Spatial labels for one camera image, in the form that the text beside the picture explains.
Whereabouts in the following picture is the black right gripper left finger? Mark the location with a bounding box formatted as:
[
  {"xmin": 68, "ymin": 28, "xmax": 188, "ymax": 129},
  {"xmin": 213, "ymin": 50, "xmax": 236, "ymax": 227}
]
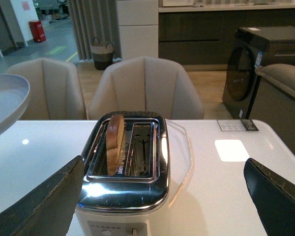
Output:
[{"xmin": 0, "ymin": 155, "xmax": 84, "ymax": 236}]

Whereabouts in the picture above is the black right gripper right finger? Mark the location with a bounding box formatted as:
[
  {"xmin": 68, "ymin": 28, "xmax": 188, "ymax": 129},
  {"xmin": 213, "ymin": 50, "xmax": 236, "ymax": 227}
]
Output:
[{"xmin": 243, "ymin": 158, "xmax": 295, "ymax": 236}]

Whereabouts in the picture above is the slice of bread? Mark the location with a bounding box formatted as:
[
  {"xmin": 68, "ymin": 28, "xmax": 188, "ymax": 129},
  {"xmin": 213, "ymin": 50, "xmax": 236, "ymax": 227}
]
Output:
[{"xmin": 106, "ymin": 114, "xmax": 125, "ymax": 176}]

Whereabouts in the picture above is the white round plate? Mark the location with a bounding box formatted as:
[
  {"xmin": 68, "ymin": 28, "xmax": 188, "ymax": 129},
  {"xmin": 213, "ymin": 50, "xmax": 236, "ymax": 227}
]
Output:
[{"xmin": 0, "ymin": 74, "xmax": 30, "ymax": 135}]

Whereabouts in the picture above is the white chrome two-slot toaster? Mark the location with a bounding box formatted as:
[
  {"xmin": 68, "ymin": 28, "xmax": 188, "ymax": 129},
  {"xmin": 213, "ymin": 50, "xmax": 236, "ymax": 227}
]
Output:
[{"xmin": 75, "ymin": 111, "xmax": 170, "ymax": 236}]

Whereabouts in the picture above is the label card on table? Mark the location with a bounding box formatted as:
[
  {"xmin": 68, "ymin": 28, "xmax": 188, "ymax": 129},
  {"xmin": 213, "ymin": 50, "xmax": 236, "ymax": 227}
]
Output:
[{"xmin": 217, "ymin": 119, "xmax": 259, "ymax": 131}]

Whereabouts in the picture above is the left beige chair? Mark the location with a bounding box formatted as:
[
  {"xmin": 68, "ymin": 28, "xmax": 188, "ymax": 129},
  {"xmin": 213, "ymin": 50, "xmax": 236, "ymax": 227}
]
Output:
[{"xmin": 6, "ymin": 58, "xmax": 87, "ymax": 120}]

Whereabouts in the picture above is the beige chair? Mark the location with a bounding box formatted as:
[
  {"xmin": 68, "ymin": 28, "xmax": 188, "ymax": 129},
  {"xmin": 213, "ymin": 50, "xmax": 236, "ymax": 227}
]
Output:
[
  {"xmin": 6, "ymin": 58, "xmax": 87, "ymax": 120},
  {"xmin": 88, "ymin": 57, "xmax": 205, "ymax": 120}
]

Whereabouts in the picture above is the beige cushion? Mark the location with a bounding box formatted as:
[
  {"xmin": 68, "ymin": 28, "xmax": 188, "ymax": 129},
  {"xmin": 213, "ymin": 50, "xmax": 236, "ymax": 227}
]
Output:
[{"xmin": 255, "ymin": 64, "xmax": 295, "ymax": 99}]

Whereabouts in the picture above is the right beige chair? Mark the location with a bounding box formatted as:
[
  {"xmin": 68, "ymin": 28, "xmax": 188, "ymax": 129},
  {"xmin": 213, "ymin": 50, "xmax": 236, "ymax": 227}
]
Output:
[{"xmin": 88, "ymin": 57, "xmax": 205, "ymax": 120}]

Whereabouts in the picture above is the black front-load washing machine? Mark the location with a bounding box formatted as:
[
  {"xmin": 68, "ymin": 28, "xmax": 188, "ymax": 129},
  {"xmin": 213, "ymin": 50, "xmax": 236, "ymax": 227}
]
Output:
[{"xmin": 222, "ymin": 26, "xmax": 295, "ymax": 118}]

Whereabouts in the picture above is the dark kitchen counter cabinet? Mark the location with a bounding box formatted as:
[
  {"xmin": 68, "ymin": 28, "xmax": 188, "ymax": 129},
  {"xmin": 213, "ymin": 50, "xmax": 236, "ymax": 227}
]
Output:
[{"xmin": 158, "ymin": 8, "xmax": 295, "ymax": 65}]

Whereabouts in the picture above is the grey curtain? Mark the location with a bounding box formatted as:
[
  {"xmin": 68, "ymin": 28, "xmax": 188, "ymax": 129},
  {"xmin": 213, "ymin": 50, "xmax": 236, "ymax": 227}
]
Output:
[{"xmin": 67, "ymin": 0, "xmax": 121, "ymax": 60}]

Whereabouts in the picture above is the white cabinet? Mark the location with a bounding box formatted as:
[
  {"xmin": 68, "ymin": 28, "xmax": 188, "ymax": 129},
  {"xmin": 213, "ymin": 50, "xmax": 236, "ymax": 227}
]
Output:
[{"xmin": 116, "ymin": 0, "xmax": 158, "ymax": 60}]

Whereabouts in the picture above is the white toaster power cable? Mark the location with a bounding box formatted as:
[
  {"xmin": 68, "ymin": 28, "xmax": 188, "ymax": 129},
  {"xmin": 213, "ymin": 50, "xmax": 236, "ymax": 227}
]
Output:
[{"xmin": 165, "ymin": 118, "xmax": 195, "ymax": 207}]

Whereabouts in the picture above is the woven basket with handles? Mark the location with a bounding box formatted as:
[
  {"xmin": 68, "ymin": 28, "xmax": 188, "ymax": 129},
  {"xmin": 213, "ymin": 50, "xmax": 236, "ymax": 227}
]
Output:
[{"xmin": 90, "ymin": 37, "xmax": 114, "ymax": 70}]

